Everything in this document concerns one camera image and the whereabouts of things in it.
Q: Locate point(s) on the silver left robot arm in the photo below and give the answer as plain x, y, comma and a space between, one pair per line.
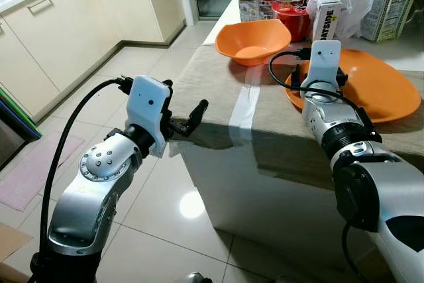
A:
86, 210

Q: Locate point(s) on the orange plastic plate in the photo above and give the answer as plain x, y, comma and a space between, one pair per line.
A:
381, 87

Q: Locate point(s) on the orange plastic bowl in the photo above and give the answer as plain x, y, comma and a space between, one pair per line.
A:
252, 41

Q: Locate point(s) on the white Oatside carton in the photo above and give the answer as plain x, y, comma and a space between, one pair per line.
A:
326, 21

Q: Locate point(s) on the clear tape strip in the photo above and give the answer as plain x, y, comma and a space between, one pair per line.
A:
244, 107

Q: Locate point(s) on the red cup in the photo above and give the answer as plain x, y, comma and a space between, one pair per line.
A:
291, 21

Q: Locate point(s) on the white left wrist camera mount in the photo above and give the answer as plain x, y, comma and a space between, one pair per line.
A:
147, 107

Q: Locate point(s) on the cream kitchen cabinets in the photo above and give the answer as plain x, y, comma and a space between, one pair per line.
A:
79, 24

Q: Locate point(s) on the white low counter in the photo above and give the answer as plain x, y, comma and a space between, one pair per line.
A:
252, 190

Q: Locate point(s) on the beige table cloth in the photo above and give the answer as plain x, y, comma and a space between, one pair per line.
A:
212, 84

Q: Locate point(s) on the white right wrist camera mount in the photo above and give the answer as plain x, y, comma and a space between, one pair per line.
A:
324, 64

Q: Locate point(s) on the white plastic bag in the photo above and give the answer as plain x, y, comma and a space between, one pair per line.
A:
354, 1

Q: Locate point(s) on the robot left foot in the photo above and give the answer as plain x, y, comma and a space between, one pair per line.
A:
197, 277

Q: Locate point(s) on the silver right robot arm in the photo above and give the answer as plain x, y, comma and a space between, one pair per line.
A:
391, 197

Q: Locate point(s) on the pink floor mat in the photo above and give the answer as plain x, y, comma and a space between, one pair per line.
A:
30, 170

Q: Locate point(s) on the brown cardboard piece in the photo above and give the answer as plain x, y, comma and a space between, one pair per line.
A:
10, 250

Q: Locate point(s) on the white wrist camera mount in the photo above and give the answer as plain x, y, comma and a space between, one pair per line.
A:
147, 107
324, 64

